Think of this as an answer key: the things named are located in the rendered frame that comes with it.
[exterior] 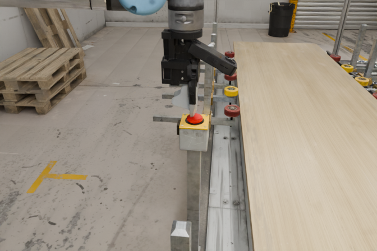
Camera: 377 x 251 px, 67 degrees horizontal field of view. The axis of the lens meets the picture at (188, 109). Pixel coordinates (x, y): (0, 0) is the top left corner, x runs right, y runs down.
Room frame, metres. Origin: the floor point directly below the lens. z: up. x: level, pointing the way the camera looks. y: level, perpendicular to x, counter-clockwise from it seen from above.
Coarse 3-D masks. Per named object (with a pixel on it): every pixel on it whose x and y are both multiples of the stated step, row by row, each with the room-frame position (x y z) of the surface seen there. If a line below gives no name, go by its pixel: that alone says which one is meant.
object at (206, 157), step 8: (216, 80) 2.21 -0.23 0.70; (208, 144) 1.28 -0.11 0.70; (208, 152) 1.21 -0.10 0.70; (208, 160) 1.14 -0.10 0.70; (208, 168) 1.08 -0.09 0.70; (208, 176) 1.02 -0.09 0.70; (200, 184) 0.97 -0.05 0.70; (208, 184) 0.97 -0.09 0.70; (200, 192) 0.92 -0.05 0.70; (208, 192) 0.92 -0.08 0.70; (200, 200) 0.88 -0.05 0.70; (208, 200) 0.88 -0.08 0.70; (200, 208) 0.83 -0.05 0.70; (208, 208) 0.84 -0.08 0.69; (200, 216) 0.79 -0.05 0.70; (200, 224) 0.75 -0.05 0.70; (200, 232) 0.72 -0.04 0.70; (200, 240) 0.68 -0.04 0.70; (200, 248) 0.65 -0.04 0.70
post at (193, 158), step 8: (192, 152) 0.61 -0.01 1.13; (200, 152) 0.61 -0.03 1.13; (192, 160) 0.61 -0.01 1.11; (200, 160) 0.62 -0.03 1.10; (192, 168) 0.61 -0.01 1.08; (200, 168) 0.63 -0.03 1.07; (192, 176) 0.61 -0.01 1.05; (200, 176) 0.64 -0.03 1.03; (192, 184) 0.61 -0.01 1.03; (192, 192) 0.61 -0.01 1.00; (192, 200) 0.61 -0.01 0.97; (192, 208) 0.61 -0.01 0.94; (192, 216) 0.61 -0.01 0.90; (192, 224) 0.61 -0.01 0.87; (192, 232) 0.61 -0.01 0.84; (192, 240) 0.61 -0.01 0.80; (192, 248) 0.61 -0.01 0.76
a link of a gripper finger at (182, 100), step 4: (184, 88) 0.61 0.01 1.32; (188, 88) 0.60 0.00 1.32; (196, 88) 0.61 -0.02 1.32; (184, 92) 0.61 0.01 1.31; (196, 92) 0.61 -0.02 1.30; (176, 96) 0.61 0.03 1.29; (180, 96) 0.61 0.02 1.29; (184, 96) 0.61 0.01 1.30; (188, 96) 0.61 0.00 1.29; (196, 96) 0.61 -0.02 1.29; (172, 100) 0.61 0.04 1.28; (176, 100) 0.61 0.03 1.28; (180, 100) 0.61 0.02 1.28; (184, 100) 0.61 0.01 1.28; (188, 100) 0.60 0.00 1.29; (196, 100) 0.61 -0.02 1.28; (176, 104) 0.61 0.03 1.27; (180, 104) 0.61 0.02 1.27; (184, 104) 0.61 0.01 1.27; (188, 104) 0.60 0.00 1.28; (196, 104) 0.62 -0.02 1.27; (188, 108) 0.61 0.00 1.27; (192, 108) 0.60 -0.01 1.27; (196, 108) 0.62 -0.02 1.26; (192, 112) 0.61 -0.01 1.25; (192, 116) 0.62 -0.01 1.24
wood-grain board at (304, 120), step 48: (240, 48) 2.45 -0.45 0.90; (288, 48) 2.45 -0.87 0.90; (240, 96) 1.46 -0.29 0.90; (288, 96) 1.46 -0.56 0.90; (336, 96) 1.46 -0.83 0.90; (288, 144) 0.99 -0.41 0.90; (336, 144) 0.99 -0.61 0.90; (288, 192) 0.71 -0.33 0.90; (336, 192) 0.71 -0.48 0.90; (288, 240) 0.53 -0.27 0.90; (336, 240) 0.53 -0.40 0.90
